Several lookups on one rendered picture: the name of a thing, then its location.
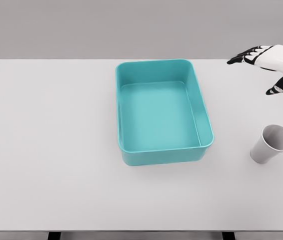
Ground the teal plastic basket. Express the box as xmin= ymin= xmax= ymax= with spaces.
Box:
xmin=115 ymin=58 xmax=215 ymax=167

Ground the white paper cup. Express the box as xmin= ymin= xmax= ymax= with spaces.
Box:
xmin=250 ymin=124 xmax=283 ymax=165

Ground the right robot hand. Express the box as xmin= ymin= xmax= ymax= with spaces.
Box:
xmin=226 ymin=44 xmax=283 ymax=96

